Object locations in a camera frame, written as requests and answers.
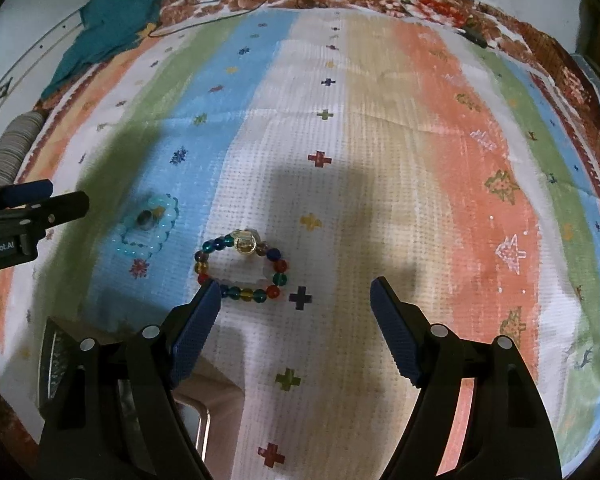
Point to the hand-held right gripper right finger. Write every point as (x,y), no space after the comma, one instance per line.
(395,332)

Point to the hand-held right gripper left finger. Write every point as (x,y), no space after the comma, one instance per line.
(195,332)

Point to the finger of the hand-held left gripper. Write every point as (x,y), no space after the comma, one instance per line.
(30,191)
(65,205)

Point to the silver metal tin box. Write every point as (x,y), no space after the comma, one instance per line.
(56,355)

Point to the grey striped pillow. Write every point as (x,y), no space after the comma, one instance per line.
(10,145)

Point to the striped woven mat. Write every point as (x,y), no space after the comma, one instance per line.
(380,160)

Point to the teal cloth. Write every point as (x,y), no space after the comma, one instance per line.
(115,15)

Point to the black power adapter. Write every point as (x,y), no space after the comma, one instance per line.
(475,35)

